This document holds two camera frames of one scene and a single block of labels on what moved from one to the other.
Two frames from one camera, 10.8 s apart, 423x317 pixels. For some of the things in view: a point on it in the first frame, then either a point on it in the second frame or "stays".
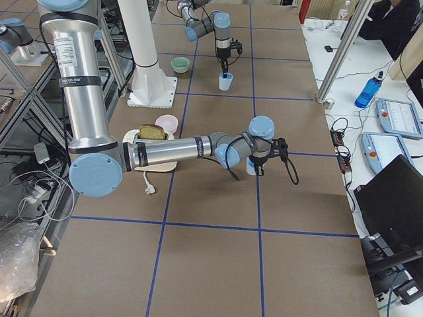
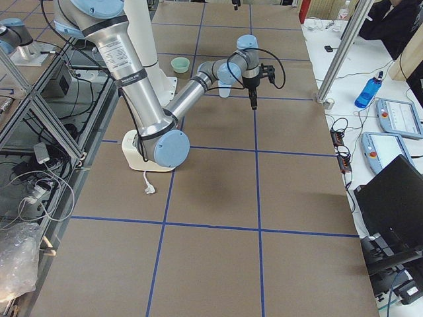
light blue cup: (250, 166) to (224, 92)
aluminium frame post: (344, 49) stays
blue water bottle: (369, 90) stays
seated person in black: (392, 22) stays
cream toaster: (133, 136) stays
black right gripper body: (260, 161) to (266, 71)
